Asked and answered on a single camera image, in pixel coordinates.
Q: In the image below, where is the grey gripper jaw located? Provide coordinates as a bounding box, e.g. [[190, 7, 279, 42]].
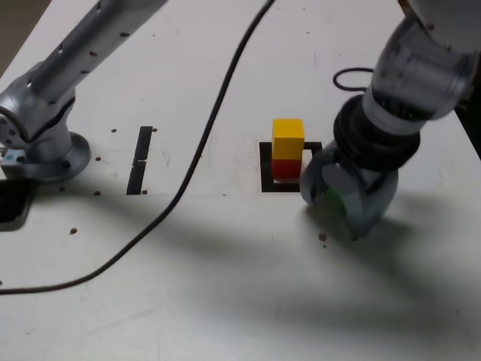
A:
[[300, 141, 338, 207], [324, 161, 399, 241]]

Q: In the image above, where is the red cube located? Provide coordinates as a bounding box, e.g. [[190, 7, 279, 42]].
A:
[[271, 156, 303, 181]]

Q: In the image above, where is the green cube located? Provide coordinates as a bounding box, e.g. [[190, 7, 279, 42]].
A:
[[322, 186, 349, 226]]

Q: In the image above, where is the yellow cube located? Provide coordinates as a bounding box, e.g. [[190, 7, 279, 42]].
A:
[[271, 118, 305, 160]]

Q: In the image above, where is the black tape square outline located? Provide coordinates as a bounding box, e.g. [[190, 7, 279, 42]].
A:
[[259, 141, 324, 193]]

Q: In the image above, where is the black tape strip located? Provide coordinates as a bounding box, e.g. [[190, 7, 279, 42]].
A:
[[126, 126, 154, 196]]

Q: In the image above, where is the small white box blue sticker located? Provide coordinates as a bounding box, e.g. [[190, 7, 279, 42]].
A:
[[0, 147, 28, 167]]

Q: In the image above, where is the thin looped black cable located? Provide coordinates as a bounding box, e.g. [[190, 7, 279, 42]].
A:
[[332, 67, 377, 93]]

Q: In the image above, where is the thick black cable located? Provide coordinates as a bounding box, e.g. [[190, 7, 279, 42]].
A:
[[0, 0, 277, 296]]

